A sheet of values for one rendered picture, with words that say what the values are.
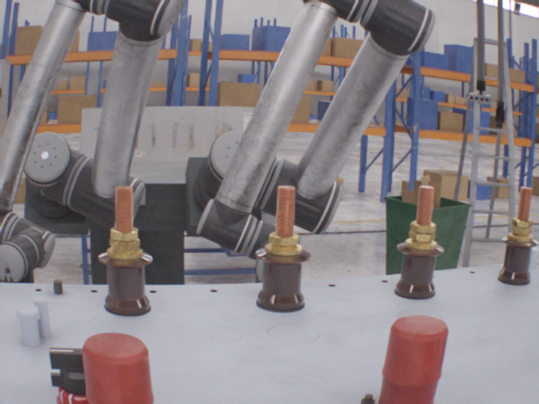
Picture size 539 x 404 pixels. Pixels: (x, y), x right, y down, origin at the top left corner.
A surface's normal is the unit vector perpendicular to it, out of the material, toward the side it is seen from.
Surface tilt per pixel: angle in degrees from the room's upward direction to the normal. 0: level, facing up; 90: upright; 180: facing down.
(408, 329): 4
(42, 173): 66
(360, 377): 0
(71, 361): 90
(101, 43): 90
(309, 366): 0
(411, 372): 89
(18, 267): 90
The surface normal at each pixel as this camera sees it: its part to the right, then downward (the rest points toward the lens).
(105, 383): -0.15, 0.16
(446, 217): 0.55, 0.25
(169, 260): 0.21, 0.19
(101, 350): 0.02, -0.97
